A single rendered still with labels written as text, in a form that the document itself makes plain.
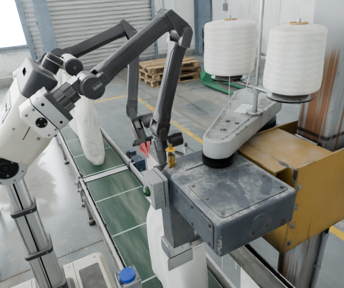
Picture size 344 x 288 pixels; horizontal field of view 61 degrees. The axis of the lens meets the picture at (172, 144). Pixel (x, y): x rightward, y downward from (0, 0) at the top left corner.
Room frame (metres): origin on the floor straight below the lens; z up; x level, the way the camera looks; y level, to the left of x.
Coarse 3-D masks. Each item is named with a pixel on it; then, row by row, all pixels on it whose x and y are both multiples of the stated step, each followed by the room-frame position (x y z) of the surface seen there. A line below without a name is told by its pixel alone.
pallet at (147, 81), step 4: (184, 72) 6.84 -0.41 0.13; (188, 72) 6.77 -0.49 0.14; (140, 76) 6.81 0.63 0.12; (144, 76) 6.69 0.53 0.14; (160, 76) 6.59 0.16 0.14; (184, 76) 6.47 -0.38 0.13; (188, 76) 6.89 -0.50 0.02; (192, 76) 6.93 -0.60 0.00; (196, 76) 6.59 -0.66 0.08; (200, 76) 6.64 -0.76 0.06; (140, 80) 6.84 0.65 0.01; (144, 80) 6.83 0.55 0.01; (148, 80) 6.35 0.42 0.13; (152, 80) 6.27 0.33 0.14; (184, 80) 6.54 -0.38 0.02; (188, 80) 6.53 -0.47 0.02; (192, 80) 6.55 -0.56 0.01; (148, 84) 6.49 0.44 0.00; (152, 84) 6.15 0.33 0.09; (156, 84) 6.19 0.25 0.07
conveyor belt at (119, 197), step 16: (112, 176) 2.17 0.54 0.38; (128, 176) 2.15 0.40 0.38; (96, 192) 1.95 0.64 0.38; (112, 192) 1.93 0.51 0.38; (128, 192) 1.92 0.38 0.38; (112, 208) 1.73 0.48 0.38; (128, 208) 1.72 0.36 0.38; (144, 208) 1.70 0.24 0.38; (112, 224) 1.56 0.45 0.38; (128, 224) 1.54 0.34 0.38; (144, 224) 1.53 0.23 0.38; (112, 240) 1.49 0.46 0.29; (128, 240) 1.40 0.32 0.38; (144, 240) 1.39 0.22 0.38; (128, 256) 1.26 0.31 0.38; (144, 256) 1.26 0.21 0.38; (144, 272) 1.14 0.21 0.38; (208, 272) 1.11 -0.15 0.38
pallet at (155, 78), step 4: (192, 68) 6.58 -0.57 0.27; (196, 68) 6.63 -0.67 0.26; (200, 68) 6.68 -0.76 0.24; (140, 72) 6.80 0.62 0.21; (144, 72) 6.58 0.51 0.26; (148, 72) 6.44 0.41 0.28; (156, 72) 6.40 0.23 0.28; (180, 72) 6.43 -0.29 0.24; (192, 72) 6.65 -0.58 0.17; (196, 72) 6.63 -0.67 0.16; (148, 76) 6.44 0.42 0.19; (152, 76) 6.22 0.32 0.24; (156, 76) 6.16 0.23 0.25; (180, 76) 6.43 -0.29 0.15; (156, 80) 6.16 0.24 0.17; (160, 80) 6.20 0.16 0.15
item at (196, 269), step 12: (156, 216) 1.09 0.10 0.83; (156, 228) 1.04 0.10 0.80; (156, 240) 1.03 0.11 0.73; (156, 252) 1.03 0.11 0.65; (204, 252) 0.91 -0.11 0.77; (156, 264) 1.06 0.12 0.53; (192, 264) 0.86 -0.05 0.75; (204, 264) 0.88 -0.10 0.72; (168, 276) 0.92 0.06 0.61; (180, 276) 0.86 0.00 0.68; (192, 276) 0.86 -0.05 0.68; (204, 276) 0.88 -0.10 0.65
